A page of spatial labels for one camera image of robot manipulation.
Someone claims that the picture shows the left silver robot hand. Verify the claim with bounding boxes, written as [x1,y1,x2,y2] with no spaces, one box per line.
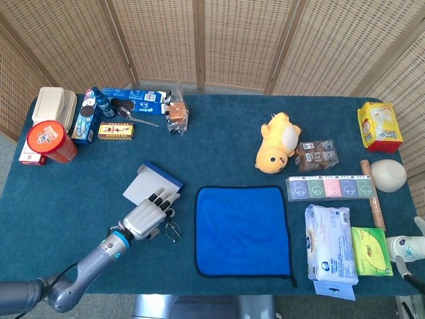
[118,187,182,241]

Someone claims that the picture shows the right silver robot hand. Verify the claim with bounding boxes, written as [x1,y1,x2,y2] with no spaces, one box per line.
[393,215,425,295]

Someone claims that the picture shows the wire-frame eyeglasses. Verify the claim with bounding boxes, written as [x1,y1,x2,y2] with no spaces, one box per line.
[164,217,183,243]

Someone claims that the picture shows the blue glasses case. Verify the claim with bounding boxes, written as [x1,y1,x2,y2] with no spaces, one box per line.
[122,161,185,207]

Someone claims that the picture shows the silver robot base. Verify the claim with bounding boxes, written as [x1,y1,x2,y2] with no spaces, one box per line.
[132,294,277,319]

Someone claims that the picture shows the white floral cup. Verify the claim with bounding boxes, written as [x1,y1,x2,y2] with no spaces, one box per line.
[386,235,425,263]

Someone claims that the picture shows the green tissue pack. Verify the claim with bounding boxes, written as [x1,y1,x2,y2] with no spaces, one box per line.
[350,226,394,277]

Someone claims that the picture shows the wooden rolling pin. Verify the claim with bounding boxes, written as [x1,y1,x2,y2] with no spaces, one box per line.
[360,159,387,231]

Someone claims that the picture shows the white wet wipes pack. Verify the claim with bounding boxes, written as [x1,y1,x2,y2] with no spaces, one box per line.
[304,204,360,302]

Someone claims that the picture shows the teal table cover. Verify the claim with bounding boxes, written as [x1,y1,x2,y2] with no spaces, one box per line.
[0,94,421,296]

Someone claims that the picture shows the small yellow red box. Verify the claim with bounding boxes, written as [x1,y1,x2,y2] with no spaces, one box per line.
[98,122,135,141]

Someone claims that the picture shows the cream bowl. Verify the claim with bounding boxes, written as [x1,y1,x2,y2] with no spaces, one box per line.
[370,158,408,193]

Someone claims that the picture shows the blue microfiber cloth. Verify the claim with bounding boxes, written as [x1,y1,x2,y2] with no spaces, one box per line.
[194,185,298,288]

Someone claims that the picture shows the multicolour pocket tissue pack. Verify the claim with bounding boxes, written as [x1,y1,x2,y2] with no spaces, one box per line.
[285,174,378,203]

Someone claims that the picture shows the metal spoon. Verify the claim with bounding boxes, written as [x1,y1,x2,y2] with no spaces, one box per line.
[118,106,161,128]

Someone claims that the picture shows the short blue cookie box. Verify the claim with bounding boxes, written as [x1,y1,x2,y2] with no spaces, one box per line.
[71,88,102,146]

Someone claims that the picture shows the clear bag of bread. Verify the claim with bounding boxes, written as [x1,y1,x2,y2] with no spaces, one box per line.
[164,86,190,137]

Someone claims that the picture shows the long blue cookie box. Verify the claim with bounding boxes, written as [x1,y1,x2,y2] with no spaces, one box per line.
[101,87,169,116]

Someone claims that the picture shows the blue spray bottle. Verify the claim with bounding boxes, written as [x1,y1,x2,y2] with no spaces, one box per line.
[91,86,116,119]

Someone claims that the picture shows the red snack can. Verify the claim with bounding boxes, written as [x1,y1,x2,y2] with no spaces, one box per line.
[26,120,79,163]

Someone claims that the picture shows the small red white box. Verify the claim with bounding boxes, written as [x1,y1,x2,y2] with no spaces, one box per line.
[18,146,48,166]

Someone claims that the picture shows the clear box of brown sweets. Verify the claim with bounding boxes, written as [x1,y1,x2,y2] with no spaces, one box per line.
[294,139,340,173]

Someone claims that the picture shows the yellow red snack bag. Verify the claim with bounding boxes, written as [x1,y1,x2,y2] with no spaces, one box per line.
[357,101,404,154]

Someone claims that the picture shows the cream plastic lunch box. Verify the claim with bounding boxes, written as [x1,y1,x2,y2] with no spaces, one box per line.
[31,86,78,134]

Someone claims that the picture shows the yellow plush toy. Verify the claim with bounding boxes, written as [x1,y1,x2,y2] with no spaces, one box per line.
[254,112,302,174]

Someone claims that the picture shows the wooden rattan folding screen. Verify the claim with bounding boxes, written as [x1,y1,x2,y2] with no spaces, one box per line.
[0,0,425,215]

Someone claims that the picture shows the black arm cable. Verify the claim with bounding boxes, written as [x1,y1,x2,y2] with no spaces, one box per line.
[13,261,82,316]

